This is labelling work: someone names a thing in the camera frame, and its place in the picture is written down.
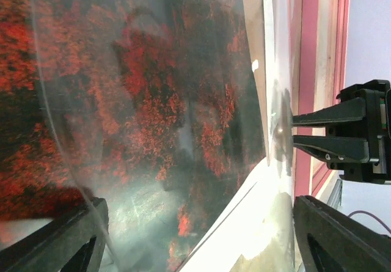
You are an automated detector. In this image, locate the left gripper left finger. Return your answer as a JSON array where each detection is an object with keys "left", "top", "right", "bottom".
[{"left": 1, "top": 197, "right": 109, "bottom": 271}]

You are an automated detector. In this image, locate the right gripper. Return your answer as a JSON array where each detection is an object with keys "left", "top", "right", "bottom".
[{"left": 293, "top": 80, "right": 390, "bottom": 184}]

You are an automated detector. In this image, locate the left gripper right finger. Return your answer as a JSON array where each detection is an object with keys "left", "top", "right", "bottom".
[{"left": 293, "top": 196, "right": 390, "bottom": 272}]

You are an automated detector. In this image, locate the pink picture frame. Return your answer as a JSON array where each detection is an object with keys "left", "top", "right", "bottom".
[{"left": 288, "top": 0, "right": 351, "bottom": 197}]

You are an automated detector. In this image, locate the red black photo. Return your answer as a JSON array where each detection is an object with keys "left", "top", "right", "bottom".
[{"left": 1, "top": 0, "right": 265, "bottom": 271}]

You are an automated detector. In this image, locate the clear acrylic sheet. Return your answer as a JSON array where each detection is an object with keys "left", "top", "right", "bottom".
[{"left": 31, "top": 0, "right": 294, "bottom": 271}]

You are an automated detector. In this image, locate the right corner aluminium post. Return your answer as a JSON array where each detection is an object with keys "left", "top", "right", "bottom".
[{"left": 317, "top": 178, "right": 343, "bottom": 209}]

